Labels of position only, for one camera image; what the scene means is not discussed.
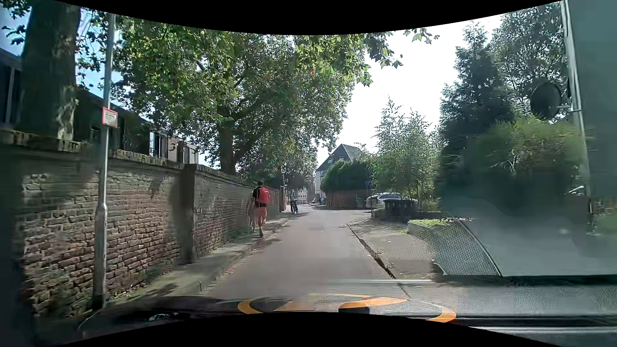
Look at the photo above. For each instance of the car's own bonnet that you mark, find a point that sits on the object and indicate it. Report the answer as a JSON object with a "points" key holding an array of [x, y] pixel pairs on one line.
{"points": [[530, 301]]}

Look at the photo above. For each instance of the thick tree trunk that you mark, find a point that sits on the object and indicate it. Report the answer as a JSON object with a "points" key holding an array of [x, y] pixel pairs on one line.
{"points": [[48, 72]]}

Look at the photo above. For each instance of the green bush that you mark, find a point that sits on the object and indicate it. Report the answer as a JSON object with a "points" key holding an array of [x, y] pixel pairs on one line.
{"points": [[525, 149]]}

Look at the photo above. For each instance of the person on bicycle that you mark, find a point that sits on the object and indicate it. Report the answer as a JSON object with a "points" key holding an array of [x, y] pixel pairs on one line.
{"points": [[293, 201]]}

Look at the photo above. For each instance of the grey pole with small sign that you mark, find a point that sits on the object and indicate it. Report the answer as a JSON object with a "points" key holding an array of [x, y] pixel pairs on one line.
{"points": [[101, 217]]}

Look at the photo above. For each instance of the brown wooden fence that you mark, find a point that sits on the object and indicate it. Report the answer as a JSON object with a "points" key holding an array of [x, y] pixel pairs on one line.
{"points": [[344, 199]]}

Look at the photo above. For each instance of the dark flat-roofed building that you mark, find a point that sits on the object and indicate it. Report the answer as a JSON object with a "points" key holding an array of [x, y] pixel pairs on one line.
{"points": [[130, 132]]}

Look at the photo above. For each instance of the round traffic mirror on pole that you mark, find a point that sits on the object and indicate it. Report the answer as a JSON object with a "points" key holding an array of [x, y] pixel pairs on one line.
{"points": [[545, 100]]}

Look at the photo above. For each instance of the red brick wall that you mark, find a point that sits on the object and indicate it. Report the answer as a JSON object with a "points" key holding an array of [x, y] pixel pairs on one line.
{"points": [[140, 217]]}

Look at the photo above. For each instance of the green hedge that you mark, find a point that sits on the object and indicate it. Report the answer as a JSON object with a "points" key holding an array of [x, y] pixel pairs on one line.
{"points": [[346, 176]]}

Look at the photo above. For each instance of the large leafy tree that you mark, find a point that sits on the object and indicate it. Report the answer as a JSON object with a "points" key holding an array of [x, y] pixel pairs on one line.
{"points": [[231, 96]]}

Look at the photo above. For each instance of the group of dark tall trees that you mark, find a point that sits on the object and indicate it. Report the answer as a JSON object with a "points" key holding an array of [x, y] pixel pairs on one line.
{"points": [[475, 96]]}

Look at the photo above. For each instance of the slender light green tree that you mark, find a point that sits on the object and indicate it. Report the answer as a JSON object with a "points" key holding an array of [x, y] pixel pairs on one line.
{"points": [[405, 149]]}

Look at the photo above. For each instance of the grey asphalt road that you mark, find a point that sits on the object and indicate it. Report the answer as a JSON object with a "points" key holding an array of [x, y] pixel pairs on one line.
{"points": [[313, 241]]}

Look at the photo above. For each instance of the white house with dark roof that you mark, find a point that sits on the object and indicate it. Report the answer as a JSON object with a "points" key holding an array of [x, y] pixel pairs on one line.
{"points": [[337, 155]]}

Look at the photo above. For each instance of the dark wheelie bins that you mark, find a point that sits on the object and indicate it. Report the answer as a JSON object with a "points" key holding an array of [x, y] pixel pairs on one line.
{"points": [[399, 209]]}

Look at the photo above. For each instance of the white car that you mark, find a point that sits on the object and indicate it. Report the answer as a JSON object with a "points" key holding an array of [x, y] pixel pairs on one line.
{"points": [[383, 197]]}

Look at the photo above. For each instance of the low stone planter with plants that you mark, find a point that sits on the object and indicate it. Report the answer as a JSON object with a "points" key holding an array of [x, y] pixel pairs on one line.
{"points": [[431, 226]]}

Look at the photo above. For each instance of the grey paved pavement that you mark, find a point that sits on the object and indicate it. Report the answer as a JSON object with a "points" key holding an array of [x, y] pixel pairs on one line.
{"points": [[226, 258], [395, 246]]}

